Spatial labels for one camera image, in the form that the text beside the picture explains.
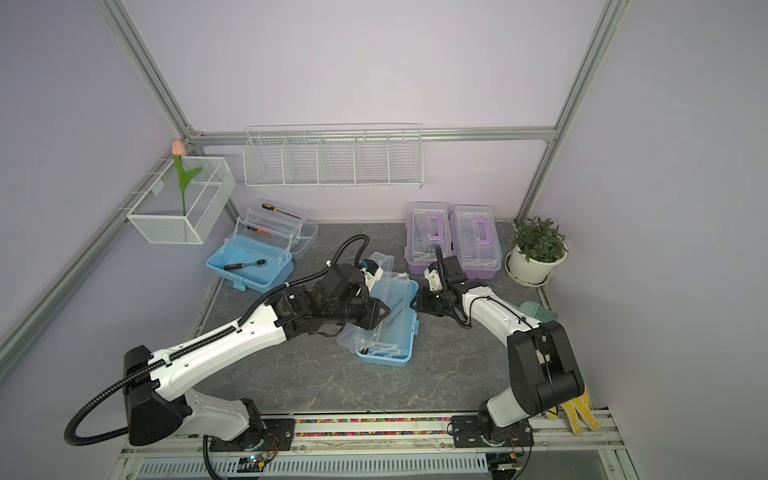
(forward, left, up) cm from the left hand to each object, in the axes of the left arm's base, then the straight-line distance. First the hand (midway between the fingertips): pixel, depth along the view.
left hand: (385, 314), depth 71 cm
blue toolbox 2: (-1, -1, -16) cm, 16 cm away
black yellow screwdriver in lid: (+52, +38, -11) cm, 66 cm away
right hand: (+10, -9, -15) cm, 20 cm away
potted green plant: (+22, -48, -5) cm, 53 cm away
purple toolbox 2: (+30, -32, -11) cm, 45 cm away
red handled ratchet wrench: (+35, +45, -22) cm, 62 cm away
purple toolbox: (+40, -17, -12) cm, 45 cm away
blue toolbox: (+35, +44, -18) cm, 59 cm away
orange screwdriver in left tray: (+45, +47, -13) cm, 66 cm away
